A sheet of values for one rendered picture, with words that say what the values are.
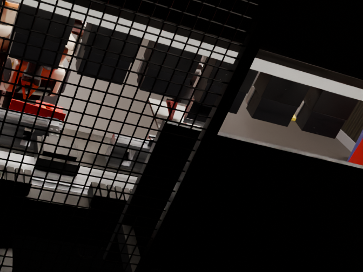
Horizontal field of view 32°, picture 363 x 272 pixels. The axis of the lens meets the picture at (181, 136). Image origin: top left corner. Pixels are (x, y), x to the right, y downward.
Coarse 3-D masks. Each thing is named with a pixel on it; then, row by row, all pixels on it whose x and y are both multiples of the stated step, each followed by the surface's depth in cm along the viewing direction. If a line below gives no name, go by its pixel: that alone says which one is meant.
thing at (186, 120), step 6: (192, 102) 202; (192, 108) 203; (198, 108) 204; (204, 108) 204; (210, 108) 205; (186, 114) 205; (192, 114) 204; (204, 114) 205; (186, 120) 206; (192, 120) 207; (198, 120) 206; (204, 120) 207
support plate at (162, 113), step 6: (150, 102) 228; (156, 102) 230; (162, 102) 232; (156, 108) 226; (162, 108) 228; (180, 108) 234; (162, 114) 224; (168, 114) 226; (174, 114) 228; (180, 114) 230; (156, 120) 218; (162, 120) 220; (174, 120) 224; (198, 126) 227
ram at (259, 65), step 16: (16, 0) 168; (32, 0) 169; (48, 0) 170; (80, 16) 174; (96, 16) 175; (112, 16) 176; (192, 48) 188; (208, 48) 189; (256, 64) 196; (272, 64) 197; (304, 80) 203; (320, 80) 204; (352, 96) 211
